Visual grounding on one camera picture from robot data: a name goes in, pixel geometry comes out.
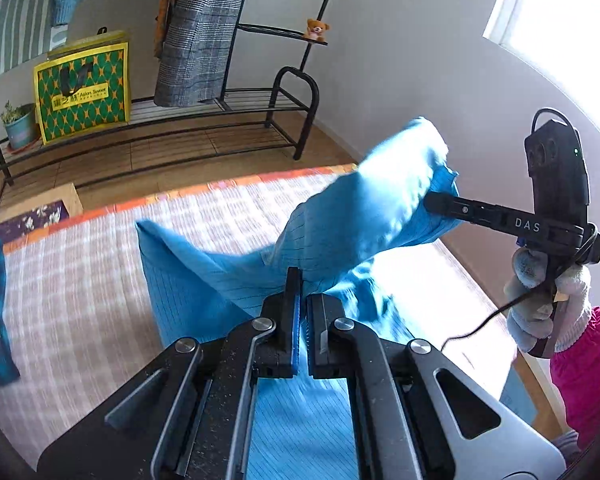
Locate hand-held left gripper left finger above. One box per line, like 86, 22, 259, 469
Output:
37, 266, 302, 480

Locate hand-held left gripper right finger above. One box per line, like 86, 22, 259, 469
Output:
306, 294, 566, 480

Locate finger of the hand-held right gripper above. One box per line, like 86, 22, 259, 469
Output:
424, 190, 505, 236

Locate light blue striped jacket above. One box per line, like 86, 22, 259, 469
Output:
135, 116, 461, 480

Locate person's right forearm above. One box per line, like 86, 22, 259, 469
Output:
550, 305, 600, 448

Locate black metal clothes rack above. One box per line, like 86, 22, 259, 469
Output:
0, 0, 353, 188

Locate person's right hand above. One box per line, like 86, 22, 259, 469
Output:
502, 247, 593, 354

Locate window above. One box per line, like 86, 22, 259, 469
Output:
482, 0, 600, 96

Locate checked bed blanket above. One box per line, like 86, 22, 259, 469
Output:
0, 170, 518, 471

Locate orange bed sheet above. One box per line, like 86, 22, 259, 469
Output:
2, 162, 361, 256

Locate brown teddy bear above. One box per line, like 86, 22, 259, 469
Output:
302, 18, 332, 42

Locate cardboard box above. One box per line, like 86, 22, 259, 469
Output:
0, 182, 84, 226

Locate dark floral cloth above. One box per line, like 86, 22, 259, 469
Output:
0, 200, 71, 246

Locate grey plaid coat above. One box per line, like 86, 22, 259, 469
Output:
153, 0, 251, 107

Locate yellow green patterned box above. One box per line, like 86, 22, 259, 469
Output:
32, 27, 132, 146

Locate small potted plant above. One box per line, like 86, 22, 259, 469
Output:
0, 100, 38, 151

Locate orange scarf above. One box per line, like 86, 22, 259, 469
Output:
152, 0, 188, 61

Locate black cable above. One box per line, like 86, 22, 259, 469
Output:
440, 107, 600, 353

